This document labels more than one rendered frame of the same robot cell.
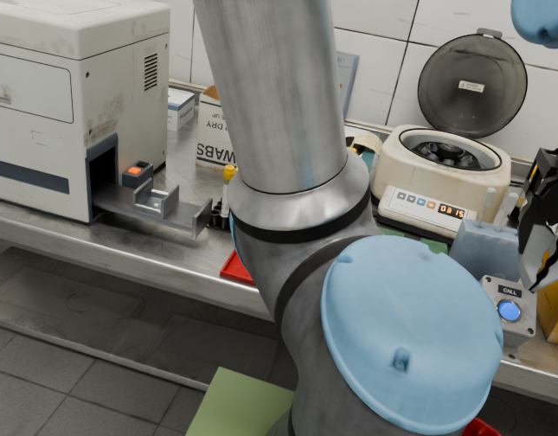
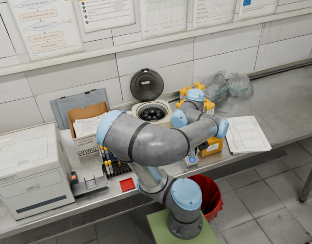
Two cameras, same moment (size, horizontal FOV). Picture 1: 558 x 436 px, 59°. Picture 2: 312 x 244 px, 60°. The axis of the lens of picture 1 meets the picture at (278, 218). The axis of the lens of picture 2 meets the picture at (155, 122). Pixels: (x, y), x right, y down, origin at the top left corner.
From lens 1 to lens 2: 77 cm
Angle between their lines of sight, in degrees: 23
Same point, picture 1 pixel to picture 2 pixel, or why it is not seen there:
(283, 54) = (153, 172)
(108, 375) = (66, 236)
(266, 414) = (162, 218)
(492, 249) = not seen: hidden behind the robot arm
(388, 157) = not seen: hidden behind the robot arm
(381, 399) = (190, 208)
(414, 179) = not seen: hidden behind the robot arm
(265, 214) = (154, 190)
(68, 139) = (63, 185)
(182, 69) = (38, 120)
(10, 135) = (41, 194)
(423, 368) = (194, 202)
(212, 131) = (81, 146)
